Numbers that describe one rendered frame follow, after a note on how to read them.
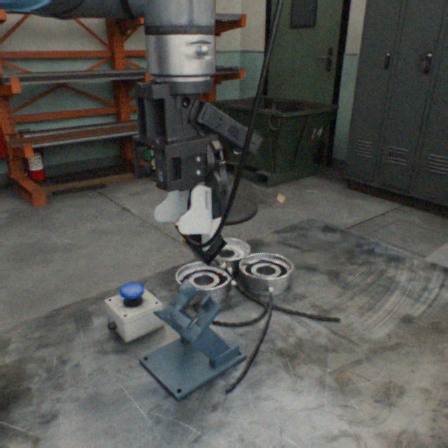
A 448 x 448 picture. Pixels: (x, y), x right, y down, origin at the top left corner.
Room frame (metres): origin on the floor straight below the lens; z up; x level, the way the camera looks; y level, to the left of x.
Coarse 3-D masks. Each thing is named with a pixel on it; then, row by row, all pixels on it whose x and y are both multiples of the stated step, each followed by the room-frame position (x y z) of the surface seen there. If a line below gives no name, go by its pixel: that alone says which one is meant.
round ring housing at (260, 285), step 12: (240, 264) 0.72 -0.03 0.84; (264, 264) 0.74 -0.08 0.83; (288, 264) 0.74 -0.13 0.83; (240, 276) 0.71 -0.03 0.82; (252, 276) 0.68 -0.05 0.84; (264, 276) 0.70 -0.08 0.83; (276, 276) 0.70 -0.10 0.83; (288, 276) 0.68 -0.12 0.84; (252, 288) 0.68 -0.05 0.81; (264, 288) 0.67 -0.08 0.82; (276, 288) 0.67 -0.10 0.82
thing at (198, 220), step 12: (192, 192) 0.48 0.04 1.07; (204, 192) 0.49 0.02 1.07; (192, 204) 0.48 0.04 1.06; (204, 204) 0.48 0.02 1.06; (192, 216) 0.47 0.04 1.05; (204, 216) 0.48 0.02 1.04; (180, 228) 0.46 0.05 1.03; (192, 228) 0.47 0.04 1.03; (204, 228) 0.48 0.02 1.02; (216, 228) 0.49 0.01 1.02; (204, 240) 0.49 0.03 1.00
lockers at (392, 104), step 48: (384, 0) 3.58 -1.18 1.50; (432, 0) 3.29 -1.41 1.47; (384, 48) 3.53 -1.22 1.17; (432, 48) 3.24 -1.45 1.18; (384, 96) 3.48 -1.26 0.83; (432, 96) 3.19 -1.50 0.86; (384, 144) 3.43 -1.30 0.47; (432, 144) 3.13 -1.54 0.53; (384, 192) 3.42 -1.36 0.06; (432, 192) 3.07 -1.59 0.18
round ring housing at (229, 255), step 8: (232, 240) 0.84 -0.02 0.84; (240, 240) 0.83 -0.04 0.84; (224, 248) 0.81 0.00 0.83; (232, 248) 0.81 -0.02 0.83; (240, 248) 0.82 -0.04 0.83; (248, 248) 0.80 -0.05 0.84; (224, 256) 0.81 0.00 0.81; (232, 256) 0.78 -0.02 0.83; (232, 264) 0.74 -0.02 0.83; (232, 272) 0.75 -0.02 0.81
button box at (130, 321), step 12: (108, 300) 0.59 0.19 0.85; (120, 300) 0.59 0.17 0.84; (144, 300) 0.59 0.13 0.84; (156, 300) 0.59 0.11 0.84; (108, 312) 0.58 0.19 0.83; (120, 312) 0.56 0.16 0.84; (132, 312) 0.56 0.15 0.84; (144, 312) 0.56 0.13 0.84; (108, 324) 0.56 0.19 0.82; (120, 324) 0.55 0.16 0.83; (132, 324) 0.55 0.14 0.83; (144, 324) 0.56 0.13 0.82; (156, 324) 0.57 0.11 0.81; (120, 336) 0.55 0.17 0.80; (132, 336) 0.55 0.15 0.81
